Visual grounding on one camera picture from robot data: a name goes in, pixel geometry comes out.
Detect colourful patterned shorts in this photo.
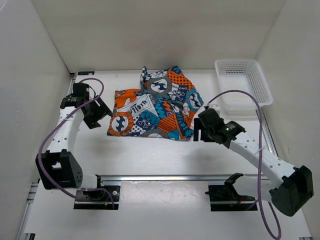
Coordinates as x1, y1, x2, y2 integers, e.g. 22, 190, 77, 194
107, 66, 204, 141

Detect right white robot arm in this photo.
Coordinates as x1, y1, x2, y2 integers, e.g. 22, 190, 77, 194
193, 107, 314, 217

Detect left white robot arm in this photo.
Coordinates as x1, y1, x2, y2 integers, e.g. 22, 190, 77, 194
35, 79, 113, 200

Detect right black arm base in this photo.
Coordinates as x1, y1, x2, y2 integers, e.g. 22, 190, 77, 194
205, 173, 258, 212

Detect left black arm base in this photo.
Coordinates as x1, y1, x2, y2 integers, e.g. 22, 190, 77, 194
73, 181, 121, 211

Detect small black corner label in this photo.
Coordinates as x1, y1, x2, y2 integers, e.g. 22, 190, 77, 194
77, 71, 95, 76

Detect white perforated plastic basket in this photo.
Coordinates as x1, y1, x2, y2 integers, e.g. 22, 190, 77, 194
214, 58, 273, 117

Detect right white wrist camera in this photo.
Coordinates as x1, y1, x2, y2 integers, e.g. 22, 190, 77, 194
204, 103, 221, 114

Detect right aluminium side rail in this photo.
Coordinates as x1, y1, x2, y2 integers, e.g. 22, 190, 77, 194
261, 110, 279, 157

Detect aluminium side rail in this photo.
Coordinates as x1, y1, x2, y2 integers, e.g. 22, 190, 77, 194
261, 110, 279, 157
26, 72, 77, 206

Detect aluminium front rail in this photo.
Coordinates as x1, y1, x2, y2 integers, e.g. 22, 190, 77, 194
97, 174, 271, 182

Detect left aluminium side rail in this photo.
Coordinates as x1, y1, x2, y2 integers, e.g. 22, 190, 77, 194
26, 72, 77, 206

